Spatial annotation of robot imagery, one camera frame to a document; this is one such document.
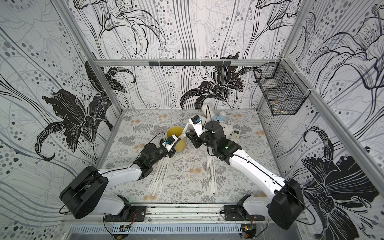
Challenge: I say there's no horizontal aluminium back bar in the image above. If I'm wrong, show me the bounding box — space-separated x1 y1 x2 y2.
94 59 279 66

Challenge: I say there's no white remote control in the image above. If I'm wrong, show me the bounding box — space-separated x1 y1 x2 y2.
231 129 241 142

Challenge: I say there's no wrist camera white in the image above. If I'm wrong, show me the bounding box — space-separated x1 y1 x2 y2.
189 115 204 137
163 135 179 152

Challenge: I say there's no black wire basket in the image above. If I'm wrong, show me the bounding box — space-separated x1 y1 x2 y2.
253 62 307 116

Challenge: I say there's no white slotted cable duct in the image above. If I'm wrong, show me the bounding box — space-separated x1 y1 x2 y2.
70 224 242 235

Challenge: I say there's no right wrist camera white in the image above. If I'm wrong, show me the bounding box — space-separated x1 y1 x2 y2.
189 115 204 137

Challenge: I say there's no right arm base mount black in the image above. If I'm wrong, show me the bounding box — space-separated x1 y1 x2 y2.
220 195 265 223

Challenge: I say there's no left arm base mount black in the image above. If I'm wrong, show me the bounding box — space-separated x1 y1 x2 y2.
104 195 147 224

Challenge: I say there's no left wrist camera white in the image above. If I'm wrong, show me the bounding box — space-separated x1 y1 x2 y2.
163 135 179 152

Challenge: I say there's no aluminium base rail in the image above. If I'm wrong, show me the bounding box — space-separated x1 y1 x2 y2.
62 203 301 223

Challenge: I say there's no aluminium frame post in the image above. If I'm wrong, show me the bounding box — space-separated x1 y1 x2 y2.
52 1 123 115

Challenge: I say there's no yellow metal cup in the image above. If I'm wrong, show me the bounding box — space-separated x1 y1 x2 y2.
166 126 187 153

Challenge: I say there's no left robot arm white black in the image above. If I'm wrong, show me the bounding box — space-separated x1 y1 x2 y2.
60 135 180 222

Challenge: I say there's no white plush bunny toy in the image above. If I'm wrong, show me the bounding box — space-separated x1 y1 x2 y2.
200 104 234 139

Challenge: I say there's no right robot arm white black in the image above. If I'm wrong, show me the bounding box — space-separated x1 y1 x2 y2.
186 116 305 230

